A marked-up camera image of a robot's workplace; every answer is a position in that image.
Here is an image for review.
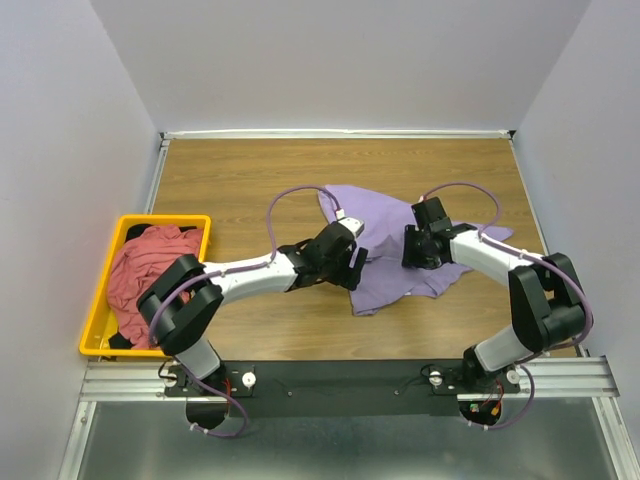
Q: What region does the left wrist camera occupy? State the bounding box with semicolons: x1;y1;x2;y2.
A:
337;216;365;238

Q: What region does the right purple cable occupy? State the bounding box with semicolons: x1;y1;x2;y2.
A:
419;181;595;432

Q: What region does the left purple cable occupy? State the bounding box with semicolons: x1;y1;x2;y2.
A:
147;185;351;439

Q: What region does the purple cable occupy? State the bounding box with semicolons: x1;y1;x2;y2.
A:
419;181;595;432
147;185;351;439

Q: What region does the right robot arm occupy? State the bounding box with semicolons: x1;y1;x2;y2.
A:
402;197;592;388

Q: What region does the red t shirt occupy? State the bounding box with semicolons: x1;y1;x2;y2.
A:
107;224;204;350

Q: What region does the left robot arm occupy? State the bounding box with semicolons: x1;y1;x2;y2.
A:
137;217;367;387

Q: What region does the purple t shirt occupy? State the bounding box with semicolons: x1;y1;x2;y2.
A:
318;184;515;317

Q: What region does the yellow plastic bin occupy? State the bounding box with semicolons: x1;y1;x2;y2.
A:
78;214;212;360

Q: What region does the aluminium frame rail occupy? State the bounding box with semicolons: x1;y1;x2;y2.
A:
60;358;635;479

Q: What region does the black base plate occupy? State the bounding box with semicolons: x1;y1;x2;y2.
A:
164;359;520;429

